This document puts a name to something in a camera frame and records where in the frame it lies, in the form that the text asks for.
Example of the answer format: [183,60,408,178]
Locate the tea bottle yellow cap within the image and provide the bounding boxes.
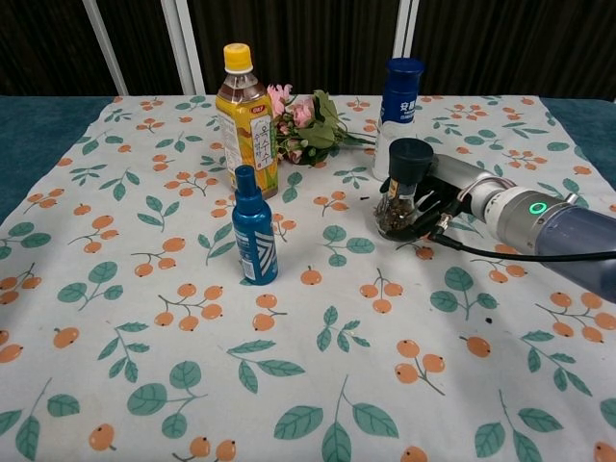
[215,42,280,201]

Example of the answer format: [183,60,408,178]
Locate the white bottle blue cap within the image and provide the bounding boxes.
[372,57,424,179]

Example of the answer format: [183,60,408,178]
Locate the black-capped spice jar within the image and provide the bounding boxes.
[372,138,434,242]

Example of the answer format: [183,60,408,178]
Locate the floral print tablecloth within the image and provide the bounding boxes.
[0,94,616,462]

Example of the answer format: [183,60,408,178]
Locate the pink flower bouquet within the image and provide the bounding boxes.
[267,84,377,167]

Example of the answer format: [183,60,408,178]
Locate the white frame post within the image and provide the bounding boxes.
[160,0,207,96]
[80,0,130,96]
[391,0,421,62]

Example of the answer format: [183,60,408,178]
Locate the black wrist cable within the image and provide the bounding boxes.
[426,214,616,265]

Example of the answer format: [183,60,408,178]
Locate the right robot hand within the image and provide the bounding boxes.
[378,153,497,238]

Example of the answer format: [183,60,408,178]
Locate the blue spray bottle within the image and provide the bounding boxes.
[231,164,280,286]

